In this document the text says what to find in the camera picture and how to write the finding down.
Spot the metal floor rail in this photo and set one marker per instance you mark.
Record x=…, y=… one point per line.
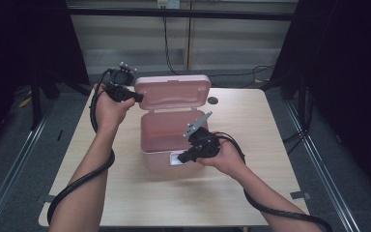
x=16, y=167
x=322, y=167

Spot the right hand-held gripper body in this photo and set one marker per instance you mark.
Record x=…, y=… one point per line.
x=204, y=145

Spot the grey tape strip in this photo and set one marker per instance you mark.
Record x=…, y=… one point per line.
x=300, y=195
x=45, y=198

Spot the white wall socket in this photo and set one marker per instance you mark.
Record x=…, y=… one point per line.
x=169, y=3

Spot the pink plastic storage box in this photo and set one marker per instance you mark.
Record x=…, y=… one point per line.
x=170, y=93

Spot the dark curtain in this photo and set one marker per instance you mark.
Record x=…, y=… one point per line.
x=344, y=64
x=22, y=42

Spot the black round table grommet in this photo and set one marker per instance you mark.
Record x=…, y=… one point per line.
x=212, y=100

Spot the black metal stand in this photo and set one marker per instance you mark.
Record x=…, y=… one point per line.
x=301, y=103
x=36, y=103

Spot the person's right hand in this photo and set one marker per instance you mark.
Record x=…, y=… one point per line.
x=228, y=159

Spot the yellow floor tape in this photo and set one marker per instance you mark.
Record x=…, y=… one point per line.
x=24, y=102

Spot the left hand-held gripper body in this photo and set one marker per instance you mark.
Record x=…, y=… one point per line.
x=120, y=77

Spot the person's left hand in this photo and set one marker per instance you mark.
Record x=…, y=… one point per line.
x=109, y=112

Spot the small black floor strip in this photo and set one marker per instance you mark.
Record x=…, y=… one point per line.
x=60, y=135

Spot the black horizontal bar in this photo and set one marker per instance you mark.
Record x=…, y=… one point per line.
x=174, y=13

